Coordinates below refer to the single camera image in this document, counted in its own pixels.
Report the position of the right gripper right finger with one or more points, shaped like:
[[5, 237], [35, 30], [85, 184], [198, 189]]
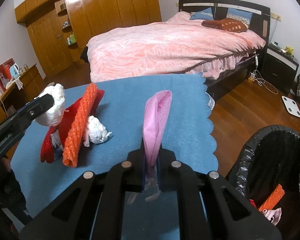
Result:
[[209, 207]]

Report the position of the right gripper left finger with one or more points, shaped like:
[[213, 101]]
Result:
[[92, 206]]

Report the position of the red knitted glove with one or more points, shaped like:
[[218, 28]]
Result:
[[46, 152]]

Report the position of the white tissue large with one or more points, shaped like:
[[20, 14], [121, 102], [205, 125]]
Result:
[[53, 116]]

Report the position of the orange foam net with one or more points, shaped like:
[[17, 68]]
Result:
[[273, 199], [75, 134]]

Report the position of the white tissue small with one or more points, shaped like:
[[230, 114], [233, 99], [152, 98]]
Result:
[[94, 132]]

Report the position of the pink face mask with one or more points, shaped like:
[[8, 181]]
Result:
[[156, 114]]

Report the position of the black trash bin with bag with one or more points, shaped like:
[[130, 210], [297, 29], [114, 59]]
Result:
[[269, 158]]

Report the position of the wooden desk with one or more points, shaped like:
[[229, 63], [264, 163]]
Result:
[[15, 98]]

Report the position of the light blue kettle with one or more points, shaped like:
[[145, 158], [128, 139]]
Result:
[[15, 71]]

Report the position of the blue table cloth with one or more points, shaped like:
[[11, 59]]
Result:
[[121, 110]]

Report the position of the wooden wardrobe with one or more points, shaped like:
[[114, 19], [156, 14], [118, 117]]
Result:
[[60, 29]]

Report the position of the white bathroom scale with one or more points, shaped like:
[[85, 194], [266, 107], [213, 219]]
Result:
[[291, 106]]

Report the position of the black nightstand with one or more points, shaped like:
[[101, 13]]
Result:
[[279, 69]]

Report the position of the bed with pink duvet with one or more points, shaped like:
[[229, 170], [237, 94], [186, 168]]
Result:
[[179, 45]]

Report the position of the yellow plush toy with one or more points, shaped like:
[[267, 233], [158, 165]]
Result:
[[289, 51]]

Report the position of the brown dotted pillow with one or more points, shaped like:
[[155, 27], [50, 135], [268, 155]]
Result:
[[226, 24]]

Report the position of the blue pillow left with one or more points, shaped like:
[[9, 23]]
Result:
[[205, 14]]

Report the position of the blue pillow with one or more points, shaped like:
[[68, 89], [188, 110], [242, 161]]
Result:
[[205, 14], [240, 15]]

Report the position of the blue pillow right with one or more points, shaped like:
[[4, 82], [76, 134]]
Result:
[[240, 15]]

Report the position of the red picture frame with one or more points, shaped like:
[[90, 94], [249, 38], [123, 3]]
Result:
[[5, 75]]

